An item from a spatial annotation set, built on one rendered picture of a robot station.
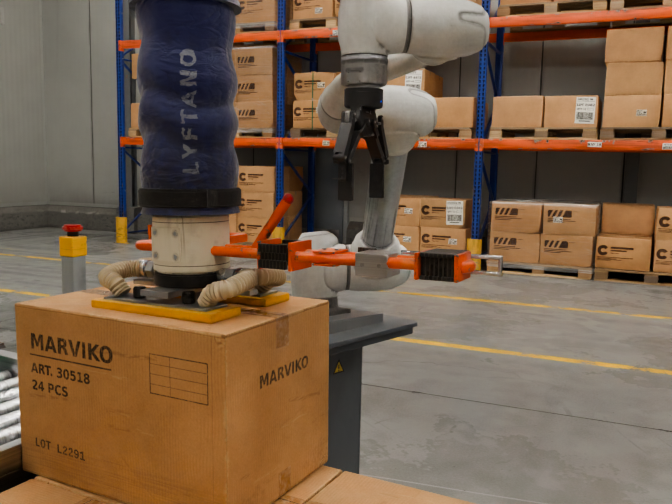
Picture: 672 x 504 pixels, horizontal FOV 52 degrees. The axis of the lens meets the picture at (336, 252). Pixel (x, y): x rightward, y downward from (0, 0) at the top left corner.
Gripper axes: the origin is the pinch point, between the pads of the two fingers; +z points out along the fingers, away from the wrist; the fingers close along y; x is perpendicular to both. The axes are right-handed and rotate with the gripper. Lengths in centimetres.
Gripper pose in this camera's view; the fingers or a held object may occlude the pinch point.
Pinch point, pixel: (361, 193)
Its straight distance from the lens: 137.0
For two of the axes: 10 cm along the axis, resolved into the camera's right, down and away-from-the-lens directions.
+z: -0.2, 9.9, 1.3
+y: -4.8, 1.0, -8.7
